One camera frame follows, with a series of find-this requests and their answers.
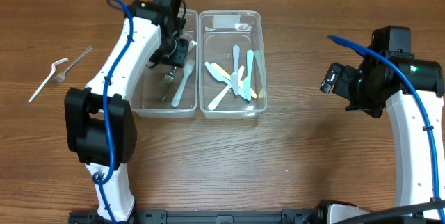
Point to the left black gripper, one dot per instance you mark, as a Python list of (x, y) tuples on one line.
[(175, 59)]

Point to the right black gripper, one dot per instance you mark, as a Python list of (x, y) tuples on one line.
[(363, 106)]

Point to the metal fork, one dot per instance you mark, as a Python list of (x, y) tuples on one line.
[(59, 78), (167, 79)]

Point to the black plastic utensil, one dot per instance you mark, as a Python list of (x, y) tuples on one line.
[(165, 92)]

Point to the yellow plastic knife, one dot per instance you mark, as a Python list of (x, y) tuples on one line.
[(241, 91)]

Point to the light blue plastic knife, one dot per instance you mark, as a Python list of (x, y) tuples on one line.
[(234, 74)]

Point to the white plastic knife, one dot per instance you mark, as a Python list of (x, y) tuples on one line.
[(215, 102), (217, 75)]

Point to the teal plastic knife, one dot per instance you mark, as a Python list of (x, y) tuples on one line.
[(247, 80)]

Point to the pale green plastic knife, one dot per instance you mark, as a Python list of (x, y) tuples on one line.
[(260, 64)]

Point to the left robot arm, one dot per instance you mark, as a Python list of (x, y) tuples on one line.
[(99, 120)]

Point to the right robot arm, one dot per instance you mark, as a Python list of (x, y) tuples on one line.
[(390, 79)]

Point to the left clear plastic container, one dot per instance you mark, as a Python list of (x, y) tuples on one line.
[(146, 100)]

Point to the clear plastic container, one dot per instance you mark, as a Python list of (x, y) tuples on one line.
[(219, 31), (146, 100)]

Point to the right clear plastic container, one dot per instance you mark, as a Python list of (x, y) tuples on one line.
[(219, 31)]

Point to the white plastic knife in container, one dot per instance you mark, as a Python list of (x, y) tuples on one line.
[(215, 102)]

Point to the curved white plastic fork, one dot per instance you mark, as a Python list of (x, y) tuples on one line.
[(52, 72)]

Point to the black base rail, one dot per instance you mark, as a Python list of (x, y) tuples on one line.
[(289, 215)]

